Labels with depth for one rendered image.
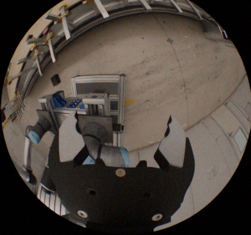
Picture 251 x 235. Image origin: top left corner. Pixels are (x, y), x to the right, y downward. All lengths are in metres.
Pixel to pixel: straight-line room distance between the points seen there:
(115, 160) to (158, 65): 1.40
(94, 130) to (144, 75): 1.19
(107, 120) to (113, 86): 0.83
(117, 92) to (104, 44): 0.81
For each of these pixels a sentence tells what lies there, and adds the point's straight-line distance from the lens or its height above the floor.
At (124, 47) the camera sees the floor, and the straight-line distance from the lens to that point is 1.45.
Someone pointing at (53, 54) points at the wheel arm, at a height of 0.86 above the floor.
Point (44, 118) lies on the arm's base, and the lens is 0.80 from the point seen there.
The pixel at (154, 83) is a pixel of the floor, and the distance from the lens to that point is 1.54.
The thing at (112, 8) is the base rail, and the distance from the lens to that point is 0.94.
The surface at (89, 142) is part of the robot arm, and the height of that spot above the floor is 1.18.
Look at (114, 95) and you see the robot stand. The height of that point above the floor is 0.23.
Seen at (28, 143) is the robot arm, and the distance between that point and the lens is 0.88.
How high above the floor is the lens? 1.43
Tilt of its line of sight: 60 degrees down
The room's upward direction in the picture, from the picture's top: 180 degrees clockwise
